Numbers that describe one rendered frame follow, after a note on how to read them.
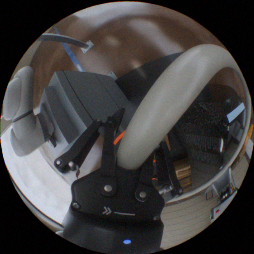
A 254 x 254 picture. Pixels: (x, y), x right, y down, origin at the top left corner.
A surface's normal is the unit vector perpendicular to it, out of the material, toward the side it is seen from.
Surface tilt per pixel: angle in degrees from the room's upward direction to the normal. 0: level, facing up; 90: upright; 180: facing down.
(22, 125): 82
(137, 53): 0
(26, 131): 87
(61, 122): 90
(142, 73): 0
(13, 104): 90
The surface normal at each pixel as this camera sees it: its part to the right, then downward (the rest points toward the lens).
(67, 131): 0.81, -0.43
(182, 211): -0.55, -0.79
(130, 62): -0.21, 0.44
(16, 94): 0.99, 0.12
